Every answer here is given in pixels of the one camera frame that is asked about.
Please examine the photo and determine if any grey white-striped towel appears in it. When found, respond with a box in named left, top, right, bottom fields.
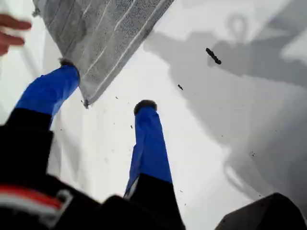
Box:
left=32, top=0, right=176, bottom=109

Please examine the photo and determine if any person's hand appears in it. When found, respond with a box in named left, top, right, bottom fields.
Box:
left=0, top=13, right=33, bottom=57

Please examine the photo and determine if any long black scrap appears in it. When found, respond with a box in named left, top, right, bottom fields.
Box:
left=205, top=47, right=222, bottom=65

